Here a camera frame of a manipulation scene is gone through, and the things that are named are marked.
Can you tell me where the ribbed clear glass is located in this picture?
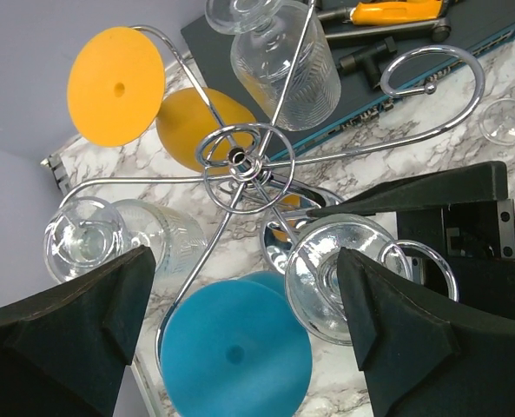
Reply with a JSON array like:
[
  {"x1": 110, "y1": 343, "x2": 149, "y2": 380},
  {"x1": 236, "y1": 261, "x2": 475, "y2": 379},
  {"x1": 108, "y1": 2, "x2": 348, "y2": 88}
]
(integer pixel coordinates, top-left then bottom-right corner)
[
  {"x1": 205, "y1": 0, "x2": 341, "y2": 131},
  {"x1": 284, "y1": 214, "x2": 412, "y2": 346}
]

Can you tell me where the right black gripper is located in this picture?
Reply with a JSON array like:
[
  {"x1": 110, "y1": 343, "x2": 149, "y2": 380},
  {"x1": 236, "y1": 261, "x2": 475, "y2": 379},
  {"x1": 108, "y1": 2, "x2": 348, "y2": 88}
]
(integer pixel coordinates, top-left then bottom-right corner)
[{"x1": 307, "y1": 161, "x2": 515, "y2": 320}]

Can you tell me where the clear wine glass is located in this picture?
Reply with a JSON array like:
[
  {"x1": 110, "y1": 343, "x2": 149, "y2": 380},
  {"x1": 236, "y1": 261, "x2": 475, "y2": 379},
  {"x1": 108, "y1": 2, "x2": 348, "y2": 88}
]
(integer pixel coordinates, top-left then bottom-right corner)
[{"x1": 43, "y1": 196, "x2": 207, "y2": 283}]

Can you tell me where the yellow plastic wine glass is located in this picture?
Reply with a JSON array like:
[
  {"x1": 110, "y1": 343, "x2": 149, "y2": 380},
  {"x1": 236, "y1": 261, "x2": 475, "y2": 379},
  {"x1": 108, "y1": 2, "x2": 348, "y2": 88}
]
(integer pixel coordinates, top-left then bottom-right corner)
[{"x1": 65, "y1": 26, "x2": 258, "y2": 173}]

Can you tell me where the dark blue network switch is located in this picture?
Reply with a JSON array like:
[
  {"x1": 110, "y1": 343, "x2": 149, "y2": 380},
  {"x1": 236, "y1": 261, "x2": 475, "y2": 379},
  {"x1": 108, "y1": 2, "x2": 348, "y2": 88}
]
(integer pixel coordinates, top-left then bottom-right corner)
[{"x1": 179, "y1": 0, "x2": 515, "y2": 162}]

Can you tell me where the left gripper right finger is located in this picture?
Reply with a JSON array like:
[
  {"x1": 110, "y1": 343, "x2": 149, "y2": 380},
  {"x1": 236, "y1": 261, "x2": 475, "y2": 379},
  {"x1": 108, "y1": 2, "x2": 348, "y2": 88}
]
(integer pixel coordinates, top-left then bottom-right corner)
[{"x1": 337, "y1": 248, "x2": 515, "y2": 416}]

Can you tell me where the black T-handle tool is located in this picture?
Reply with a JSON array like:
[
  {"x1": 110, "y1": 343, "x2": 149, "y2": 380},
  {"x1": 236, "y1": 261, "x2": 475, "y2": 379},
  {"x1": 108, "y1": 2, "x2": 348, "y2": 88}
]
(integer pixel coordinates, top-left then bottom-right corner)
[{"x1": 336, "y1": 36, "x2": 398, "y2": 90}]

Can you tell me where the orange black screwdriver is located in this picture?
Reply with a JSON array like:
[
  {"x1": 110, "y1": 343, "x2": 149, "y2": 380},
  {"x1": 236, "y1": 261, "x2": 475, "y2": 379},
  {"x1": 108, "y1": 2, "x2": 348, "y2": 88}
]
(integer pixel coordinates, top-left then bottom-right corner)
[{"x1": 350, "y1": 0, "x2": 443, "y2": 26}]

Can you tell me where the clear plastic cup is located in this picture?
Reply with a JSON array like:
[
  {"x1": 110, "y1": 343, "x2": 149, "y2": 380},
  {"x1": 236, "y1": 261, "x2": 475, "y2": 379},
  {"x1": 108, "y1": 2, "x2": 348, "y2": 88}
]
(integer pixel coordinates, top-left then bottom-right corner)
[{"x1": 479, "y1": 98, "x2": 515, "y2": 147}]

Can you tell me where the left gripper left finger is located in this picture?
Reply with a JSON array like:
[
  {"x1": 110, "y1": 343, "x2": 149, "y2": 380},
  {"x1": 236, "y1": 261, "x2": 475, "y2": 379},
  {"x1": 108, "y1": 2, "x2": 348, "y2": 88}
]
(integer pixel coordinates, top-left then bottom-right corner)
[{"x1": 0, "y1": 246, "x2": 155, "y2": 416}]

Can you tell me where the blue plastic goblet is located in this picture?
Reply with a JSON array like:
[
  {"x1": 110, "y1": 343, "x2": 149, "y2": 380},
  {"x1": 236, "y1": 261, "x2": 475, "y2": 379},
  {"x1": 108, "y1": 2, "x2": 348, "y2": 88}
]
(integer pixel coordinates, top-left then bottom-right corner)
[{"x1": 159, "y1": 271, "x2": 313, "y2": 416}]

